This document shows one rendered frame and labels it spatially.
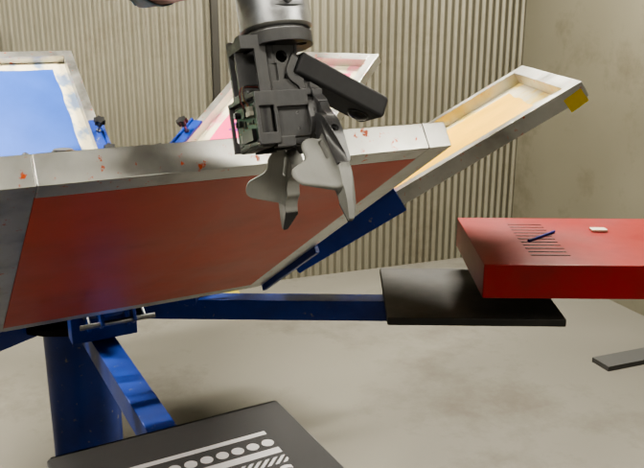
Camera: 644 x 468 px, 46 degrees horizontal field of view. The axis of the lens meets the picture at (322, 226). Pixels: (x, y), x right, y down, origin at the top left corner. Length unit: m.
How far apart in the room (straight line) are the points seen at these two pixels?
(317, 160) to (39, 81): 2.69
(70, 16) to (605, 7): 3.10
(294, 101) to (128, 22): 3.91
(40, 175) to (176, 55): 3.86
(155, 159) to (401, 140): 0.33
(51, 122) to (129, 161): 2.29
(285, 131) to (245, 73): 0.07
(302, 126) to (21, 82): 2.65
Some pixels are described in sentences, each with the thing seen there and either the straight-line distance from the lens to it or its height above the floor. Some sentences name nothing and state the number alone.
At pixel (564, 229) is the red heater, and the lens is 2.32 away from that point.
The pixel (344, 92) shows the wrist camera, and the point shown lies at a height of 1.62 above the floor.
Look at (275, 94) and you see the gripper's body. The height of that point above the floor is 1.63.
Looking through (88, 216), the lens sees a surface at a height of 1.46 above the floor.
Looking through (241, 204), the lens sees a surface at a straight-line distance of 1.07.
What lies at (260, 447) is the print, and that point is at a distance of 1.44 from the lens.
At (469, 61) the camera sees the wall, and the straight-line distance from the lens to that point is 5.42.
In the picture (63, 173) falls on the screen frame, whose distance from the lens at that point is 0.87.
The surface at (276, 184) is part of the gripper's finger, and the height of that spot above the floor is 1.52.
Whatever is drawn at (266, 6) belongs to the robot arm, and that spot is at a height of 1.71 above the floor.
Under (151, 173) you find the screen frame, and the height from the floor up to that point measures 1.53.
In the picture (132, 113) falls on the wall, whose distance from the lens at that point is 4.68.
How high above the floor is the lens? 1.70
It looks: 15 degrees down
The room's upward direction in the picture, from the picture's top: straight up
